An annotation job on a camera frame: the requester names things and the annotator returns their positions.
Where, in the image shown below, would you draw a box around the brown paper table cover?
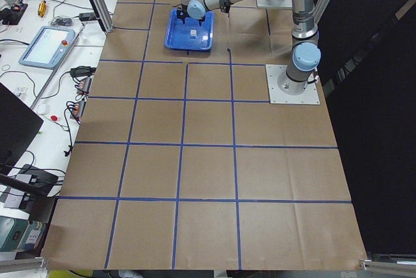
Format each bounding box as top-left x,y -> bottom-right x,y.
42,0 -> 365,271

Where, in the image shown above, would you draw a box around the black power adapter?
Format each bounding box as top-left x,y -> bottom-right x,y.
79,12 -> 96,21

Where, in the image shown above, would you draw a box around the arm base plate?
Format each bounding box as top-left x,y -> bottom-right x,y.
265,64 -> 320,105
256,0 -> 292,10

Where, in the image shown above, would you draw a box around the teach pendant tablet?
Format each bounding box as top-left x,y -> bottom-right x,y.
18,26 -> 76,70

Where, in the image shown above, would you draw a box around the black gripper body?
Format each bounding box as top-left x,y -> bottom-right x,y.
176,5 -> 205,20

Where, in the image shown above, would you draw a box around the blue plastic tray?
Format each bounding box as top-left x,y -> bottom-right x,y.
164,8 -> 215,51

